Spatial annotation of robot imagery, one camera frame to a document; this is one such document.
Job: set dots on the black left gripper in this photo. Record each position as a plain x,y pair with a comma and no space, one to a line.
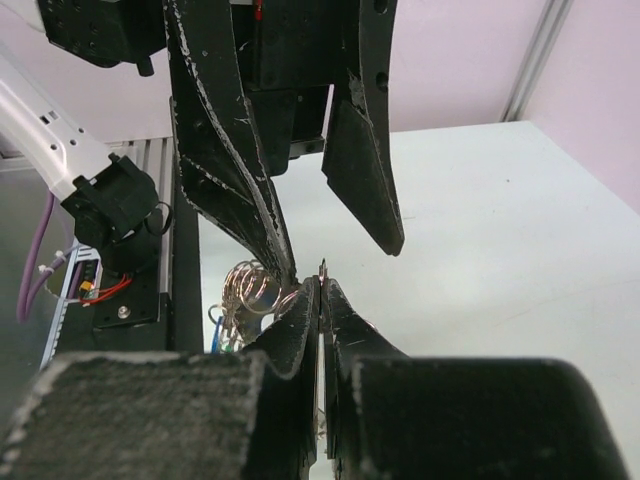
316,79

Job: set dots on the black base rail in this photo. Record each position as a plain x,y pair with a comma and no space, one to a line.
136,219

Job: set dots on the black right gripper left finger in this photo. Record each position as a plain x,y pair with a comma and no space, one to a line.
160,415

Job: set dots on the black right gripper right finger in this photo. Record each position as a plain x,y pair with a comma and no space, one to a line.
393,416

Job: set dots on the aluminium frame post right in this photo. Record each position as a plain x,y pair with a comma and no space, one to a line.
543,40

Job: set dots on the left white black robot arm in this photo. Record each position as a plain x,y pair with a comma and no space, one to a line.
61,145

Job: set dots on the metal keyring with coloured tags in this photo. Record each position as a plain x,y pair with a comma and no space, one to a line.
250,300

